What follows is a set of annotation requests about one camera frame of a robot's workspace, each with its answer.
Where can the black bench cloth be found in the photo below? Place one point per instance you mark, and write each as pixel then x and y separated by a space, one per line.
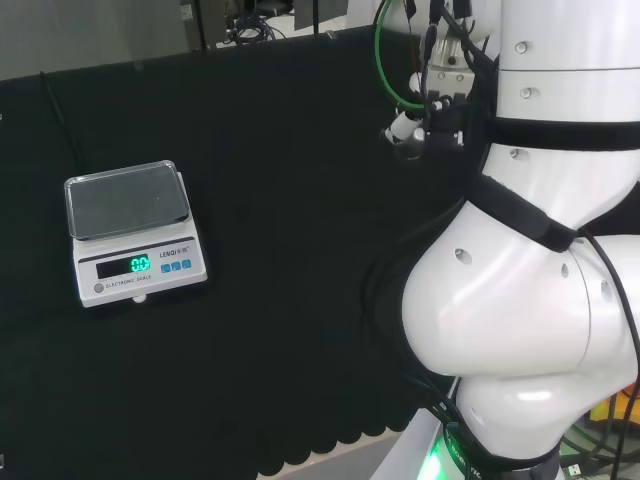
pixel 280 240

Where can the dark flat panel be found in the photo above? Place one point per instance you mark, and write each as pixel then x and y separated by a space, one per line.
pixel 320 14

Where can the clear glass beaker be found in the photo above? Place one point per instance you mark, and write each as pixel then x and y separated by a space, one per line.
pixel 409 151

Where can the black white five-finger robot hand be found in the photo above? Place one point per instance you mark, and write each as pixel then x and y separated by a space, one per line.
pixel 445 127

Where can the white electronic balance steel pan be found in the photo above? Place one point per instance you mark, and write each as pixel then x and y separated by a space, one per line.
pixel 140 260

